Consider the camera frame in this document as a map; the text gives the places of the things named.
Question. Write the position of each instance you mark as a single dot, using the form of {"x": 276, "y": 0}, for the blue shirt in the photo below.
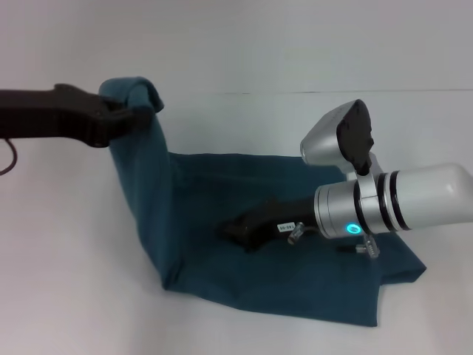
{"x": 258, "y": 240}

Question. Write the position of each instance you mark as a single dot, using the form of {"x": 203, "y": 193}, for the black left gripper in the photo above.
{"x": 55, "y": 112}

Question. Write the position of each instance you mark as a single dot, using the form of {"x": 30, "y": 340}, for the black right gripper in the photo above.
{"x": 281, "y": 218}

